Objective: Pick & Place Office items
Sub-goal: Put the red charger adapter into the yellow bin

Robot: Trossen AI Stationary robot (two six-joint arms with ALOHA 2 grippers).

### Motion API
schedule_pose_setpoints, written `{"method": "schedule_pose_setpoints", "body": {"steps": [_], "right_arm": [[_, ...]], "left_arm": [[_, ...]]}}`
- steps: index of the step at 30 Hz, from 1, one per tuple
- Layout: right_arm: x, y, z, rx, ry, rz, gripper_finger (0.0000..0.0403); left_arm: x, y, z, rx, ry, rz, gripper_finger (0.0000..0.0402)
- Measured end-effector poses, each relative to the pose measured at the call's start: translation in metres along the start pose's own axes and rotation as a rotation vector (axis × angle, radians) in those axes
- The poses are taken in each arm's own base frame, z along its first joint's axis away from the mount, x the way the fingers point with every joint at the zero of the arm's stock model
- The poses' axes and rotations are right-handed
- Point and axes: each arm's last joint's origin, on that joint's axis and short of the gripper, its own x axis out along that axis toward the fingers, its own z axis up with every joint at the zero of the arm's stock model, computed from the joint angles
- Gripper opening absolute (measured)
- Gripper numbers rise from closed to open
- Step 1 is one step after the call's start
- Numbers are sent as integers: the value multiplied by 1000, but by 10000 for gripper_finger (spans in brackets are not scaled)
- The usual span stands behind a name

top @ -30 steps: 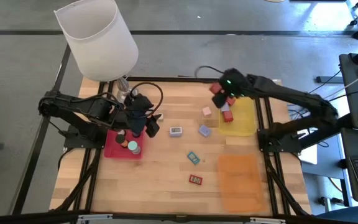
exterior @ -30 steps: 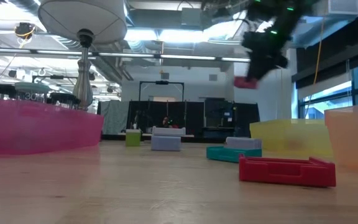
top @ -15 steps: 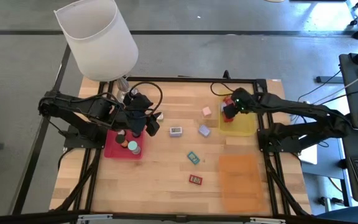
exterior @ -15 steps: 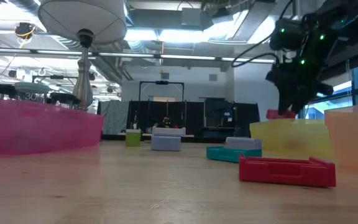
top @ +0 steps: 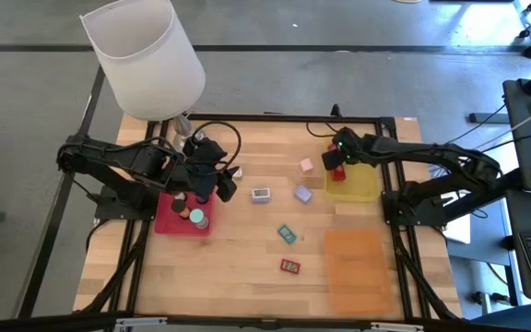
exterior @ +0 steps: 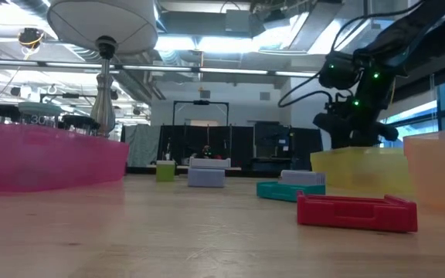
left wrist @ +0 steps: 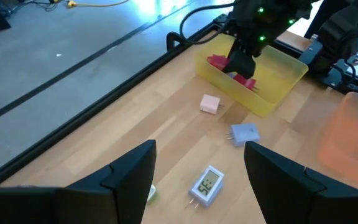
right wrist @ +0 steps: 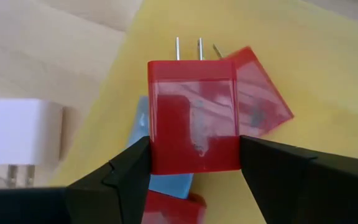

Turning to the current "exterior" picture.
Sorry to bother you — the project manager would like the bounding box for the table lamp white shade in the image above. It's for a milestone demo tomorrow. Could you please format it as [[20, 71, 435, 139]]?
[[46, 0, 159, 138]]

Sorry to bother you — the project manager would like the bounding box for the black background frame stand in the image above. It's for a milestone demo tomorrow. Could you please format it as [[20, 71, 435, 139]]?
[[172, 100, 230, 127]]

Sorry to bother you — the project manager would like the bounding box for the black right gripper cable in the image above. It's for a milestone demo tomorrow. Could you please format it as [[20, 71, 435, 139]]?
[[277, 69, 334, 109]]

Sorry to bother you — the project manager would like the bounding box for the grey hanging cloth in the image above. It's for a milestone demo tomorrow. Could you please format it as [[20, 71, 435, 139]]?
[[124, 123, 161, 168]]

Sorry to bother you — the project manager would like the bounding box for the person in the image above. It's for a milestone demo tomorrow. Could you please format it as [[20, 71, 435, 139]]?
[[197, 144, 223, 160]]

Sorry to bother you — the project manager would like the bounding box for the pink translucent plastic bin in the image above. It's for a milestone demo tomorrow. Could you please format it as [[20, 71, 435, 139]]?
[[0, 122, 130, 193]]

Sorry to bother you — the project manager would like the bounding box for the white rectangular block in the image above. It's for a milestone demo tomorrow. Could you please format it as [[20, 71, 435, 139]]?
[[187, 157, 232, 189]]

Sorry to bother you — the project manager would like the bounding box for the orange translucent plastic bin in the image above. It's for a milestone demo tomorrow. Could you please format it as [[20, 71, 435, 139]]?
[[403, 128, 445, 215]]

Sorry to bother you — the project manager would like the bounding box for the black overhead camera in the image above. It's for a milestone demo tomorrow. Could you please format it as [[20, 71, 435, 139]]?
[[17, 27, 46, 50]]

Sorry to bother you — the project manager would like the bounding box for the teal-lid glass jar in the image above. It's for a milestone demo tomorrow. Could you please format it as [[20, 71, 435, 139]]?
[[17, 101, 63, 125]]

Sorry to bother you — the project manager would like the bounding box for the overhead frame light bar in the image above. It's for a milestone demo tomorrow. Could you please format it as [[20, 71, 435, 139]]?
[[0, 57, 318, 78]]

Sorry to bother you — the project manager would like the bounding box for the red digital clock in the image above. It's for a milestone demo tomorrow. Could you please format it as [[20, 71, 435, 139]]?
[[297, 192, 419, 233]]

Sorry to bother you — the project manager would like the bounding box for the lavender cube box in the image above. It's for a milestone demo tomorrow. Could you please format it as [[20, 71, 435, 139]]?
[[280, 169, 327, 186]]

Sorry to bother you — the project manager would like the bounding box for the teal digital clock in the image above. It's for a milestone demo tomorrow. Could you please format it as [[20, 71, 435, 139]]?
[[256, 181, 327, 203]]

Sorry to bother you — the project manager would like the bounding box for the yellow translucent plastic bin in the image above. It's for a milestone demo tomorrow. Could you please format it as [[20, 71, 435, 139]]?
[[310, 146, 415, 196]]

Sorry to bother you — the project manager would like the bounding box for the black aluminium table frame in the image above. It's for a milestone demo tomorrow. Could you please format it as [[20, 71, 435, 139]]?
[[124, 165, 312, 179]]

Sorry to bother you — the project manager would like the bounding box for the small white die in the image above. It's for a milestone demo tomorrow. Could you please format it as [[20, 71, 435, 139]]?
[[155, 160, 176, 182]]

